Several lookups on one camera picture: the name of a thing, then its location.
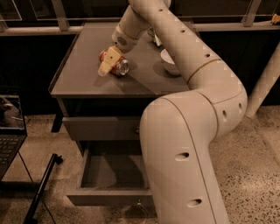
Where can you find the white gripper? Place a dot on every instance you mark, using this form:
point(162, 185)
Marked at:
point(124, 42)

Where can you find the red coke can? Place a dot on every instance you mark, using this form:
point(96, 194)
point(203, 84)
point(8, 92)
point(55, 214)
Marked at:
point(121, 68)

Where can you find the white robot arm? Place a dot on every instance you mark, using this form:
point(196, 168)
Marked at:
point(176, 129)

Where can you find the grey drawer cabinet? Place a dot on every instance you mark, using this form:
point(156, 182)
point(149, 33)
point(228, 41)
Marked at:
point(82, 92)

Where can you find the grey top drawer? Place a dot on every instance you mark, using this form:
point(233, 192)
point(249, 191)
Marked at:
point(102, 128)

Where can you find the open grey middle drawer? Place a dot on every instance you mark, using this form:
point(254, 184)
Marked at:
point(112, 174)

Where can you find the green chip bag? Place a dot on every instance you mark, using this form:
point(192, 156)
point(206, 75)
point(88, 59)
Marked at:
point(154, 37)

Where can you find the white ceramic bowl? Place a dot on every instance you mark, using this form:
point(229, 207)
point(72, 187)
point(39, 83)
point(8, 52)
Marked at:
point(169, 64)

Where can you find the black laptop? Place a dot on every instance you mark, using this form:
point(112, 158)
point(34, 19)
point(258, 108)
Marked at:
point(12, 128)

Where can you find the white diagonal pole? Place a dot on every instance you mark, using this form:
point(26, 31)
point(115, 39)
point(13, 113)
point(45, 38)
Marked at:
point(265, 83)

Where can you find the black stand pole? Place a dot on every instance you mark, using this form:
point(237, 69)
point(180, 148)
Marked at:
point(39, 191)

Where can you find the metal railing frame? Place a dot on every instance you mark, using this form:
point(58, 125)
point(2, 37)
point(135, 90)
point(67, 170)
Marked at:
point(200, 15)

